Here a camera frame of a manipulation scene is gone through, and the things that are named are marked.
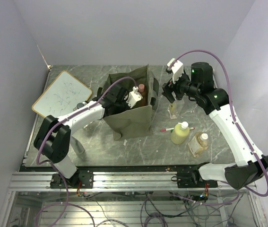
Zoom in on yellow-green pump bottle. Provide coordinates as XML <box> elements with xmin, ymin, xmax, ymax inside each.
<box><xmin>171</xmin><ymin>122</ymin><xmax>190</xmax><ymax>145</ymax></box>

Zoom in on aluminium rail frame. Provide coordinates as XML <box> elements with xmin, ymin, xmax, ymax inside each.
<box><xmin>0</xmin><ymin>165</ymin><xmax>267</xmax><ymax>227</ymax></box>

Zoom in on loose cables under table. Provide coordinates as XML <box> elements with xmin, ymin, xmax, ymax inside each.
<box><xmin>60</xmin><ymin>189</ymin><xmax>241</xmax><ymax>227</ymax></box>

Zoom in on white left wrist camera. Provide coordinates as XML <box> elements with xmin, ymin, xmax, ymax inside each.
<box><xmin>125</xmin><ymin>86</ymin><xmax>142</xmax><ymax>109</ymax></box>

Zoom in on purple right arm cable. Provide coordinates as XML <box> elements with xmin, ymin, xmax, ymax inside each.
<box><xmin>166</xmin><ymin>49</ymin><xmax>268</xmax><ymax>207</ymax></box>

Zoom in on clear perfume bottle, black cap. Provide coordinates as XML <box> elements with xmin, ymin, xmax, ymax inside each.
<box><xmin>167</xmin><ymin>100</ymin><xmax>182</xmax><ymax>119</ymax></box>

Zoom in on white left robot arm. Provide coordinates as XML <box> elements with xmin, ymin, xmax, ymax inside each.
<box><xmin>33</xmin><ymin>84</ymin><xmax>141</xmax><ymax>188</ymax></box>

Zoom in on olive green canvas bag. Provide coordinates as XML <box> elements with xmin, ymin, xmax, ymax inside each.
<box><xmin>102</xmin><ymin>65</ymin><xmax>159</xmax><ymax>141</ymax></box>

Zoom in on amber liquid bottle, white cap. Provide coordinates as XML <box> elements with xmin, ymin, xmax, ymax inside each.
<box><xmin>188</xmin><ymin>132</ymin><xmax>208</xmax><ymax>157</ymax></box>

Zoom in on red and white marker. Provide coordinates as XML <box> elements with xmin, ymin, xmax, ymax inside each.
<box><xmin>160</xmin><ymin>127</ymin><xmax>195</xmax><ymax>132</ymax></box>

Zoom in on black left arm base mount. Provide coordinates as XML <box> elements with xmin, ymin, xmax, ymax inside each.
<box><xmin>50</xmin><ymin>170</ymin><xmax>94</xmax><ymax>189</ymax></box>

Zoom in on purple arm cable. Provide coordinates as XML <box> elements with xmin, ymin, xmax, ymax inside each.
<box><xmin>166</xmin><ymin>49</ymin><xmax>268</xmax><ymax>207</ymax></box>
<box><xmin>34</xmin><ymin>77</ymin><xmax>139</xmax><ymax>227</ymax></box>

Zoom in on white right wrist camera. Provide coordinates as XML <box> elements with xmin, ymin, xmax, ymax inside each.
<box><xmin>166</xmin><ymin>58</ymin><xmax>184</xmax><ymax>84</ymax></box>

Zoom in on orange bottle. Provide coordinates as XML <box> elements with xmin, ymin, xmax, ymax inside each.
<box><xmin>137</xmin><ymin>84</ymin><xmax>147</xmax><ymax>107</ymax></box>

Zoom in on clear square bottle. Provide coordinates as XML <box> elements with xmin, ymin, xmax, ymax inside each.
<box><xmin>73</xmin><ymin>102</ymin><xmax>88</xmax><ymax>113</ymax></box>

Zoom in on grey metallic tube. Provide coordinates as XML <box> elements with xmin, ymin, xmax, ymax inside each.
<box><xmin>70</xmin><ymin>137</ymin><xmax>85</xmax><ymax>155</ymax></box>

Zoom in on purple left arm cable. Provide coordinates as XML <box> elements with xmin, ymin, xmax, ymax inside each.
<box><xmin>34</xmin><ymin>77</ymin><xmax>139</xmax><ymax>227</ymax></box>

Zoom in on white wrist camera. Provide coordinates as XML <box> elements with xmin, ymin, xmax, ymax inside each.
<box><xmin>166</xmin><ymin>58</ymin><xmax>184</xmax><ymax>84</ymax></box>
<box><xmin>125</xmin><ymin>86</ymin><xmax>142</xmax><ymax>109</ymax></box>

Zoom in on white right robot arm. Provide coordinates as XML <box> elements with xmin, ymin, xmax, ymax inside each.
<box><xmin>162</xmin><ymin>59</ymin><xmax>268</xmax><ymax>190</ymax></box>

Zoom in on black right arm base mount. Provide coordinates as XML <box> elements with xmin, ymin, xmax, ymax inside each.
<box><xmin>171</xmin><ymin>162</ymin><xmax>218</xmax><ymax>188</ymax></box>

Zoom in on yellow-framed small whiteboard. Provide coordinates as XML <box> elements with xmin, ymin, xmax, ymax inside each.
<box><xmin>32</xmin><ymin>70</ymin><xmax>92</xmax><ymax>118</ymax></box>

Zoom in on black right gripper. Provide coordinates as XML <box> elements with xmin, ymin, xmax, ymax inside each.
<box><xmin>162</xmin><ymin>70</ymin><xmax>200</xmax><ymax>103</ymax></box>

